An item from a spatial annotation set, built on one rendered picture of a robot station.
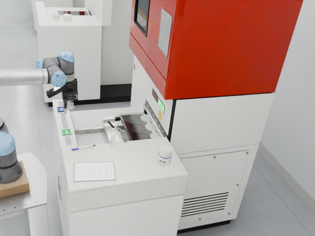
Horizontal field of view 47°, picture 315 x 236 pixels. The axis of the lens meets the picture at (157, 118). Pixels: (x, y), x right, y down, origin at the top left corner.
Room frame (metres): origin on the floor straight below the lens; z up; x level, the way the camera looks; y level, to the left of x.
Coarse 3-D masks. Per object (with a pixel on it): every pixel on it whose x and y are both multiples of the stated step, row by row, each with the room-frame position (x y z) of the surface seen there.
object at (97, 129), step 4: (80, 128) 1.95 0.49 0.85; (84, 128) 1.96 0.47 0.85; (88, 128) 1.96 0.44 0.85; (92, 128) 1.97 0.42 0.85; (96, 128) 1.98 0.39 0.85; (100, 128) 1.98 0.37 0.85; (120, 128) 2.04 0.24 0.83; (76, 132) 1.93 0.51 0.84; (80, 132) 1.93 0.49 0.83; (84, 132) 1.94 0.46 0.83; (88, 132) 1.95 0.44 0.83; (92, 132) 1.96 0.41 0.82; (96, 132) 1.97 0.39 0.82
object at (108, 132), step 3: (102, 123) 2.03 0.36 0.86; (105, 123) 2.01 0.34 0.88; (111, 129) 1.94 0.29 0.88; (117, 129) 1.95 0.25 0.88; (105, 132) 1.93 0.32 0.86; (108, 132) 1.91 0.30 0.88; (111, 132) 1.91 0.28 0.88; (108, 135) 1.87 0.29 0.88; (108, 138) 1.85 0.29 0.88; (117, 138) 1.85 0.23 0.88; (120, 138) 1.86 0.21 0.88; (117, 141) 1.82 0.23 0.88; (120, 141) 1.82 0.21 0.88
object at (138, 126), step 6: (132, 114) 2.13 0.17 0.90; (138, 114) 2.14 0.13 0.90; (144, 114) 2.15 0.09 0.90; (126, 120) 2.04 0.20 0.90; (132, 120) 2.05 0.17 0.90; (138, 120) 2.06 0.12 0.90; (126, 126) 1.97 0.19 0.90; (132, 126) 1.98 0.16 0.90; (138, 126) 1.99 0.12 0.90; (144, 126) 1.99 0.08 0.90; (132, 132) 1.91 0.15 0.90; (138, 132) 1.92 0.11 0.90; (144, 132) 1.93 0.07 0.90; (150, 132) 1.94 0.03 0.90; (132, 138) 1.84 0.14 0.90; (138, 138) 1.85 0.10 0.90; (144, 138) 1.86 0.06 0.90; (150, 138) 1.87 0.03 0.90
